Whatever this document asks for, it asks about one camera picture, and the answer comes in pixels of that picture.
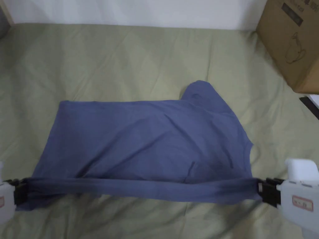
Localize dark blue shirt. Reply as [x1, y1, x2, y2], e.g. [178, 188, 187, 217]
[15, 80, 262, 212]

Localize brown cardboard carton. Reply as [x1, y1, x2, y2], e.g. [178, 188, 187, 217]
[255, 0, 319, 95]

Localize black and white device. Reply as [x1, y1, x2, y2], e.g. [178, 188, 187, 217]
[299, 93, 319, 113]

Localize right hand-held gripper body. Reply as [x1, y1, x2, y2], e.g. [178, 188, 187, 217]
[269, 158, 319, 239]

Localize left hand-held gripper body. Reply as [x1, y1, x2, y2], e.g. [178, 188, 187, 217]
[0, 161, 21, 218]

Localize bed with pale green sheet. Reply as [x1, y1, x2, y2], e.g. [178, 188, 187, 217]
[0, 23, 319, 239]

